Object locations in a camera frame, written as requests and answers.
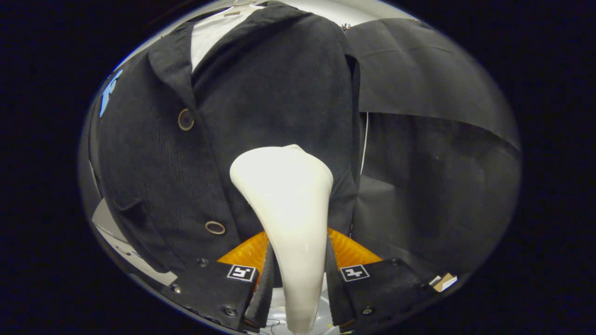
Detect black button jacket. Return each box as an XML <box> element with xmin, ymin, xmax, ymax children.
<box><xmin>91</xmin><ymin>0</ymin><xmax>361</xmax><ymax>275</ymax></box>

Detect thin white cord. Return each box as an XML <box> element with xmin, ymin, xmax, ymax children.
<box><xmin>360</xmin><ymin>112</ymin><xmax>369</xmax><ymax>175</ymax></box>

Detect black backdrop cloth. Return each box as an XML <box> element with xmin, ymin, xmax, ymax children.
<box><xmin>79</xmin><ymin>18</ymin><xmax>522</xmax><ymax>280</ymax></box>

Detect grey drawer cabinet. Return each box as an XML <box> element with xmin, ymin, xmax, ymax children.
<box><xmin>91</xmin><ymin>198</ymin><xmax>178</xmax><ymax>287</ymax></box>

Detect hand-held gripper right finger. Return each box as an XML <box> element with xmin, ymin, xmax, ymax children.
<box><xmin>325</xmin><ymin>228</ymin><xmax>440</xmax><ymax>332</ymax></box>

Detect white mannequin torso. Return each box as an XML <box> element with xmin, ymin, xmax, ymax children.
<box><xmin>191</xmin><ymin>2</ymin><xmax>266</xmax><ymax>73</ymax></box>

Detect white garment steamer head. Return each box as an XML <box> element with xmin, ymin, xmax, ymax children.
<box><xmin>230</xmin><ymin>144</ymin><xmax>334</xmax><ymax>333</ymax></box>

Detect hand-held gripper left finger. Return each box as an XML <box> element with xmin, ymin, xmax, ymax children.
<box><xmin>161</xmin><ymin>231</ymin><xmax>276</xmax><ymax>332</ymax></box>

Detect small cardboard box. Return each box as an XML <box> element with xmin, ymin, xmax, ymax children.
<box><xmin>428</xmin><ymin>273</ymin><xmax>458</xmax><ymax>293</ymax></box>

